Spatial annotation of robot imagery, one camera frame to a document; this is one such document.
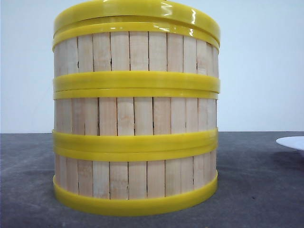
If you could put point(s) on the yellow steamer lid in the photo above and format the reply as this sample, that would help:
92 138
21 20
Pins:
162 9

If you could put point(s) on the front bamboo steamer basket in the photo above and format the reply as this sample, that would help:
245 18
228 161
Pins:
135 188

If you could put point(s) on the white plate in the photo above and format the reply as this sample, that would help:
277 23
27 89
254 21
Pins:
294 142

